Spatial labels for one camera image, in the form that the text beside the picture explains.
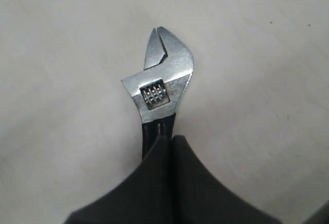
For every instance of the adjustable wrench black handle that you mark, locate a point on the adjustable wrench black handle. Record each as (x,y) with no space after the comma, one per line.
(158,89)

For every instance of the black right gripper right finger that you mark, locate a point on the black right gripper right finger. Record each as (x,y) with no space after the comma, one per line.
(200,198)

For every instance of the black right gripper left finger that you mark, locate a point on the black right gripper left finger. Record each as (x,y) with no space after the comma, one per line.
(143,197)

